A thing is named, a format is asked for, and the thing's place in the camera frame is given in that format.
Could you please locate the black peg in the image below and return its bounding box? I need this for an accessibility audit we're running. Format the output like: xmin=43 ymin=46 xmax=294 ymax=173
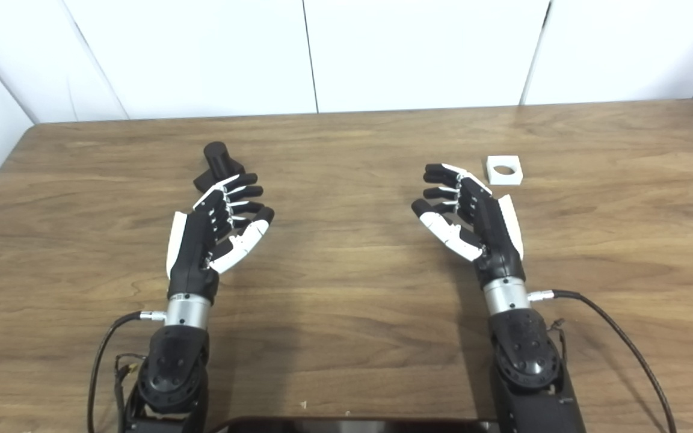
xmin=193 ymin=141 xmax=246 ymax=193

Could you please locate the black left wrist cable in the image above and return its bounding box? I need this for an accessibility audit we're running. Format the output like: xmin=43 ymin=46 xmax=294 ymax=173
xmin=87 ymin=310 xmax=168 ymax=433

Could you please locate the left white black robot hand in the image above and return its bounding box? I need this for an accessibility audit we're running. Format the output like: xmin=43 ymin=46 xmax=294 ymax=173
xmin=166 ymin=173 xmax=275 ymax=301

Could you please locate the thin arm wire bundle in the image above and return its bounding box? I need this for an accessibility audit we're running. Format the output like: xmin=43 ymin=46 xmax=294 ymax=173
xmin=114 ymin=354 xmax=146 ymax=422
xmin=548 ymin=319 xmax=567 ymax=361

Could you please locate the white square piece with hole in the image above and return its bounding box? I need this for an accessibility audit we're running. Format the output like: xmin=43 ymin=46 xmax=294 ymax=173
xmin=486 ymin=155 xmax=523 ymax=185

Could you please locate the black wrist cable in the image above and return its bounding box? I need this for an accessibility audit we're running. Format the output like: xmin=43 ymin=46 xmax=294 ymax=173
xmin=527 ymin=290 xmax=678 ymax=433
xmin=87 ymin=310 xmax=168 ymax=433

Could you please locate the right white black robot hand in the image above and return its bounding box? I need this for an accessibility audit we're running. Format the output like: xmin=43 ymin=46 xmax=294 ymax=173
xmin=411 ymin=162 xmax=528 ymax=286

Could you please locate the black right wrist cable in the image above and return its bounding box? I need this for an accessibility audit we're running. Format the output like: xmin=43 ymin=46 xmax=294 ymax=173
xmin=527 ymin=290 xmax=678 ymax=433

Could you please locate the thin right arm wire bundle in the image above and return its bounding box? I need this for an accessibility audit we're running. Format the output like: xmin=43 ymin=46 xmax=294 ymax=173
xmin=548 ymin=319 xmax=567 ymax=361

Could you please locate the thin left arm wire bundle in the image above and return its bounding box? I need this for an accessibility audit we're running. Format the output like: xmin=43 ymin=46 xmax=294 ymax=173
xmin=114 ymin=354 xmax=146 ymax=422

